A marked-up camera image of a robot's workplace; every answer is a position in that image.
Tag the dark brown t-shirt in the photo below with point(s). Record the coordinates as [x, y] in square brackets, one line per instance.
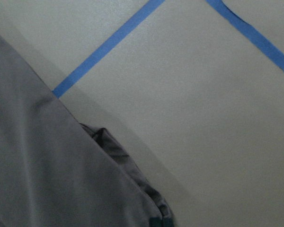
[56, 172]

